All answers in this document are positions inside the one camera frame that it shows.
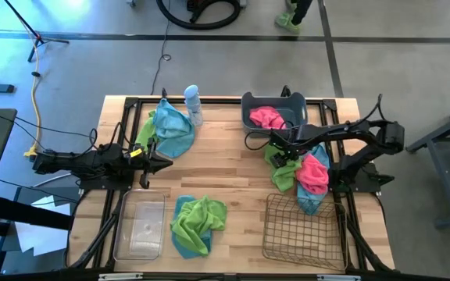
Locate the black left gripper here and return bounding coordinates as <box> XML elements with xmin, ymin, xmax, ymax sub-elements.
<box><xmin>130</xmin><ymin>144</ymin><xmax>174</xmax><ymax>177</ymax></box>

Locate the black floor cable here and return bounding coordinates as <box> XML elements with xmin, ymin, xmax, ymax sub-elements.
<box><xmin>149</xmin><ymin>0</ymin><xmax>173</xmax><ymax>96</ymax></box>

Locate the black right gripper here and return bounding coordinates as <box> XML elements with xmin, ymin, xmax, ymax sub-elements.
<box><xmin>270</xmin><ymin>130</ymin><xmax>306</xmax><ymax>169</ymax></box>

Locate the black aluminium table frame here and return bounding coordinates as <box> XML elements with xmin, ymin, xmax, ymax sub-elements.
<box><xmin>66</xmin><ymin>87</ymin><xmax>396</xmax><ymax>274</ymax></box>

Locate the metal wire basket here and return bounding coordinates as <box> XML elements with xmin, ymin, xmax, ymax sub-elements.
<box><xmin>262</xmin><ymin>193</ymin><xmax>348</xmax><ymax>272</ymax></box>

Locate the person's leg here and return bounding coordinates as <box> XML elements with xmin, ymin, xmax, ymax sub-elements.
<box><xmin>291</xmin><ymin>0</ymin><xmax>314</xmax><ymax>25</ymax></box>

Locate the clear plastic bin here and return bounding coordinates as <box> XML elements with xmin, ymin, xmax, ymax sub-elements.
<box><xmin>112</xmin><ymin>189</ymin><xmax>167</xmax><ymax>261</ymax></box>

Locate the white metal bracket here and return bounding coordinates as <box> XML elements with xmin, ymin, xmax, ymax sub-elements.
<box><xmin>316</xmin><ymin>274</ymin><xmax>362</xmax><ymax>281</ymax></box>
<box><xmin>98</xmin><ymin>272</ymin><xmax>145</xmax><ymax>281</ymax></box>

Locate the grey plastic basket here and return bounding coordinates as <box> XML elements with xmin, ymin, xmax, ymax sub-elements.
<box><xmin>241</xmin><ymin>91</ymin><xmax>309</xmax><ymax>136</ymax></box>

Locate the green microfiber towel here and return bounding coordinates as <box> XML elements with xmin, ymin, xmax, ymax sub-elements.
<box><xmin>263</xmin><ymin>143</ymin><xmax>303</xmax><ymax>193</ymax></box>
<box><xmin>134</xmin><ymin>109</ymin><xmax>159</xmax><ymax>151</ymax></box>
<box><xmin>170</xmin><ymin>194</ymin><xmax>228</xmax><ymax>257</ymax></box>

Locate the grey table frame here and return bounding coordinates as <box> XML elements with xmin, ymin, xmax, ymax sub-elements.
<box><xmin>405</xmin><ymin>99</ymin><xmax>450</xmax><ymax>229</ymax></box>

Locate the person's foot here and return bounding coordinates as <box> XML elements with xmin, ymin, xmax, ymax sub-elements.
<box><xmin>274</xmin><ymin>11</ymin><xmax>302</xmax><ymax>35</ymax></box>

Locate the pink microfiber towel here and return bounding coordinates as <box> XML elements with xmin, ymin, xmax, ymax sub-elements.
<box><xmin>295</xmin><ymin>153</ymin><xmax>330</xmax><ymax>196</ymax></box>
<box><xmin>248</xmin><ymin>105</ymin><xmax>288</xmax><ymax>130</ymax></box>

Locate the pale blue spray bottle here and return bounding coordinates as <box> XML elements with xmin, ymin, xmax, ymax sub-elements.
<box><xmin>183</xmin><ymin>84</ymin><xmax>205</xmax><ymax>128</ymax></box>

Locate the yellow cable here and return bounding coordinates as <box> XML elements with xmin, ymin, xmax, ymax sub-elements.
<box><xmin>22</xmin><ymin>19</ymin><xmax>43</xmax><ymax>158</ymax></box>

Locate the white paper sheet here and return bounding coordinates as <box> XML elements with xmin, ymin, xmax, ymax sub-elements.
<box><xmin>13</xmin><ymin>194</ymin><xmax>78</xmax><ymax>257</ymax></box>

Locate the black tripod stand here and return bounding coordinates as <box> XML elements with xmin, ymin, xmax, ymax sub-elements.
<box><xmin>4</xmin><ymin>0</ymin><xmax>70</xmax><ymax>63</ymax></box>

